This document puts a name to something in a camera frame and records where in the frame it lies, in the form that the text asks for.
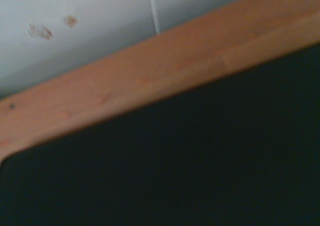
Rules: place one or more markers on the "black laptop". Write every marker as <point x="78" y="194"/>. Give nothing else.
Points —
<point x="175" y="166"/>

